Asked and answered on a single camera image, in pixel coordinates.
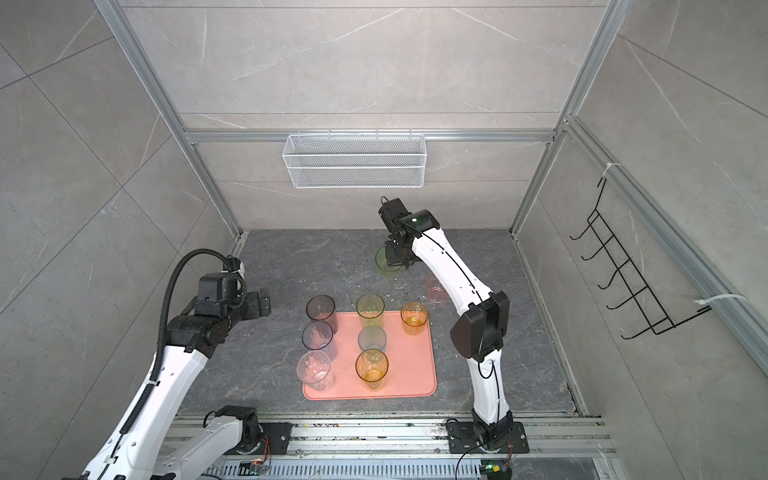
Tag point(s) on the green short glass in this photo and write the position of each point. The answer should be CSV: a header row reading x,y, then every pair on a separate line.
x,y
382,265

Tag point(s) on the amber tall glass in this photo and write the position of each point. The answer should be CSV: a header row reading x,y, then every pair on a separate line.
x,y
372,367

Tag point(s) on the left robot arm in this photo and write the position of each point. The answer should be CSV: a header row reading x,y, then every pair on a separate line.
x,y
133,450

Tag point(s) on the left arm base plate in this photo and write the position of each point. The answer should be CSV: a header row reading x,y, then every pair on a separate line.
x,y
272,437

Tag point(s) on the dark grey tall glass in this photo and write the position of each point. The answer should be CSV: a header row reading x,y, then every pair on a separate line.
x,y
322,308

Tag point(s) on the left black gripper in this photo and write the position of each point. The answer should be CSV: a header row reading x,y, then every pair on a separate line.
x,y
252,310

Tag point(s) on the black wire hook rack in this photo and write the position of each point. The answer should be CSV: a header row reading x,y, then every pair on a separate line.
x,y
655,318

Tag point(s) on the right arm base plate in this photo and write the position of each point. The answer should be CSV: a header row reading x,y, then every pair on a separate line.
x,y
475,437

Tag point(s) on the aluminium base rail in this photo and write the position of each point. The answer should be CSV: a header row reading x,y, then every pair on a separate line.
x,y
353,446

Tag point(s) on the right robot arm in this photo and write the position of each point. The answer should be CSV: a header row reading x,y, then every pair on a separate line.
x,y
483,314

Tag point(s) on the blue tall glass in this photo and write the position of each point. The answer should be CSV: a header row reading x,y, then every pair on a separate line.
x,y
319,337

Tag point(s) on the white wire mesh basket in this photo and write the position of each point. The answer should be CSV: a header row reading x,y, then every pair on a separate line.
x,y
346,161

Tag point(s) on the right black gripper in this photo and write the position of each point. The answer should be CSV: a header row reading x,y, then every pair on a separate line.
x,y
392,259

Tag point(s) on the yellow short glass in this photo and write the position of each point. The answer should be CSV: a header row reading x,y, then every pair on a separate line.
x,y
414,316

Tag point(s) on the green tall glass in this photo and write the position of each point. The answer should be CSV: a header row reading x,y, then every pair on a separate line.
x,y
370,309

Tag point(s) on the clear short glass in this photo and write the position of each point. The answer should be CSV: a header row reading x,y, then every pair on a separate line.
x,y
314,370

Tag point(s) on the teal tall glass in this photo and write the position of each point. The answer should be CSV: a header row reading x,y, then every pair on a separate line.
x,y
372,338

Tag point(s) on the pink plastic tray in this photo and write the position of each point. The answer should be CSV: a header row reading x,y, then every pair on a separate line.
x,y
411,363

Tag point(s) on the pink short glass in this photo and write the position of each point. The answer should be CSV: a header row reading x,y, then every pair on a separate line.
x,y
436,293

